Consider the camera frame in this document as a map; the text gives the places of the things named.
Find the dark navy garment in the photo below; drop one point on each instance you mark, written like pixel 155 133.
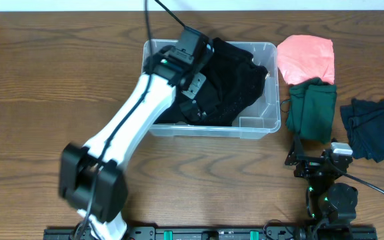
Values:
pixel 364 123

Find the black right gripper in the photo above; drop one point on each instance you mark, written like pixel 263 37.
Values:
pixel 310 163

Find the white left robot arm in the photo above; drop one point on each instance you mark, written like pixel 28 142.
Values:
pixel 92 177

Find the clear plastic storage bin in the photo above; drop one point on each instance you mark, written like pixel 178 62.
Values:
pixel 255 121

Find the pink folded garment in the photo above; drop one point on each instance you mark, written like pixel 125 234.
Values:
pixel 303 57

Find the dark green folded garment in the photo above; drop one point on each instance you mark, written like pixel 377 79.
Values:
pixel 312 110

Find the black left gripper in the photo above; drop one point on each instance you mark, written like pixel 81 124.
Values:
pixel 192 104

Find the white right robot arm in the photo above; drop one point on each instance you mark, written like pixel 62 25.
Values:
pixel 331 205

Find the black sparkly knit garment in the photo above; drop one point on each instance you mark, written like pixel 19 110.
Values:
pixel 237 80

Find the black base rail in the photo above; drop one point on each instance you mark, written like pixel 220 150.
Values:
pixel 269 232

